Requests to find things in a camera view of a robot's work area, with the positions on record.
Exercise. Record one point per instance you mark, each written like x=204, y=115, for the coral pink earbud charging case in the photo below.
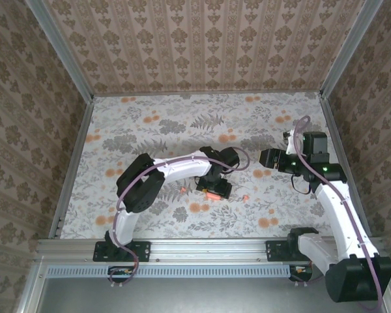
x=213, y=196

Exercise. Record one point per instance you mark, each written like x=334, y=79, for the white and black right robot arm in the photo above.
x=339, y=221

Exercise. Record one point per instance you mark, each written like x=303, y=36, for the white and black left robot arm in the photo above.
x=182, y=169

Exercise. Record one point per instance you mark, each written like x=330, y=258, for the floral patterned table cover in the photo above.
x=215, y=221

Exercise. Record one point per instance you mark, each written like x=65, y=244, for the black connector board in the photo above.
x=301, y=274
x=122, y=275

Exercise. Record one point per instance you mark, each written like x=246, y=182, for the aluminium side rail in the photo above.
x=73, y=163
x=330, y=114

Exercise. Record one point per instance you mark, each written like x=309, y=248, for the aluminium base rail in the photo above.
x=208, y=251

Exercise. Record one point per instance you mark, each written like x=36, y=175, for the aluminium corner post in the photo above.
x=63, y=52
x=349, y=49

